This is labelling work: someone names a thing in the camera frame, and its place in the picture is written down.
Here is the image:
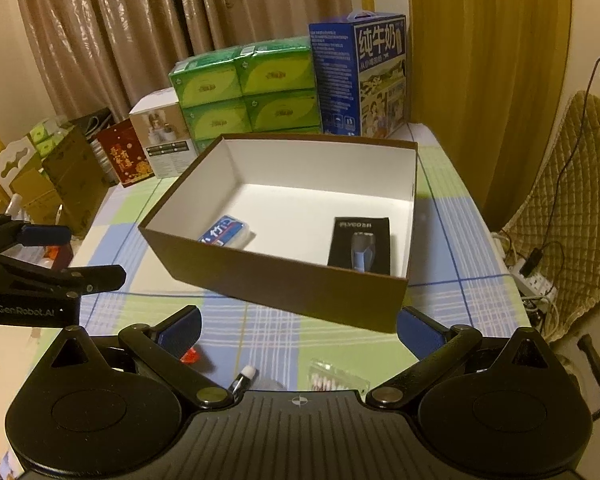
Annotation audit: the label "brown cardboard box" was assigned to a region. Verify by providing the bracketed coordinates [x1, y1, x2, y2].
[138, 133, 420, 335]

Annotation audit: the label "white product box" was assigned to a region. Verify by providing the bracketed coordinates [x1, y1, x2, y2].
[129, 87, 201, 180]

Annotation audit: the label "green packs in carton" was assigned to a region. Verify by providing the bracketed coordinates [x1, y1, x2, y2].
[27, 117, 72, 157]

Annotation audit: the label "quilted olive chair cushion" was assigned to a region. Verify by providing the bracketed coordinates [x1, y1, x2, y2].
[502, 90, 600, 342]

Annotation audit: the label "red gift box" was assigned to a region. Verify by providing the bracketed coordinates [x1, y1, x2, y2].
[96, 120, 154, 189]

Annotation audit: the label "beige patterned curtain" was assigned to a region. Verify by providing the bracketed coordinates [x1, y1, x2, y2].
[10, 0, 412, 132]

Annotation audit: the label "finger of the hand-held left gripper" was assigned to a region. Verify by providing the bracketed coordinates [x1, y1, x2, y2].
[0, 213, 74, 254]
[0, 253, 127, 307]

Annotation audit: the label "checked cloth covered desktop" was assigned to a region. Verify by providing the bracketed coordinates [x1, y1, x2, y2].
[70, 122, 532, 397]

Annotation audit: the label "cardboard carton with white insert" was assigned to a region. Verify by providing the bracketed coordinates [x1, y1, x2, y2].
[0, 142, 57, 212]

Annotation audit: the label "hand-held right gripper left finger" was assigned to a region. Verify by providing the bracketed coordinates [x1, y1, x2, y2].
[47, 305, 235, 411]

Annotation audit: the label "green tissue pack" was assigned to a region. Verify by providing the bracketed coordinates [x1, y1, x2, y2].
[233, 42, 314, 96]
[180, 99, 251, 142]
[168, 55, 244, 109]
[243, 87, 322, 136]

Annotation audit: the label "dark brown cardboard carton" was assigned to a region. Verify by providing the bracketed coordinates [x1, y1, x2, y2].
[42, 125, 112, 239]

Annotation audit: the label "black charger cable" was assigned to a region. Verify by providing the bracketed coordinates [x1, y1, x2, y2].
[522, 52, 600, 277]

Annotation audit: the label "white power strip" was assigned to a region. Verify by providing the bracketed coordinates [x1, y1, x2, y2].
[510, 260, 559, 307]

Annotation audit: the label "green white tube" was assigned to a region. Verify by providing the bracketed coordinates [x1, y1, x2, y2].
[228, 365, 258, 396]

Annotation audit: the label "blue milk carton case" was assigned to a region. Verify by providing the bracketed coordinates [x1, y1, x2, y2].
[308, 10, 410, 139]

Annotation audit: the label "clear cotton swab pack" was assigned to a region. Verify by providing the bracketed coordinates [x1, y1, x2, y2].
[307, 357, 371, 395]

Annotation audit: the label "white cables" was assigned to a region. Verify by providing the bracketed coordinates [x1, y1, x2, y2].
[492, 230, 562, 337]

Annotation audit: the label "blue tissue pack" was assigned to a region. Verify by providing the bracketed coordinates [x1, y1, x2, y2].
[197, 215, 254, 250]

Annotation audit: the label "black shaver box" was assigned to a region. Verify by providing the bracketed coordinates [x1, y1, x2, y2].
[327, 216, 392, 275]

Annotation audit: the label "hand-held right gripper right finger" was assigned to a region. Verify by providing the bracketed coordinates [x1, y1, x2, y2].
[366, 306, 556, 411]

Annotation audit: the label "golden curtain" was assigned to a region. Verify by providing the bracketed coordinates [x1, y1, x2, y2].
[406, 0, 574, 227]

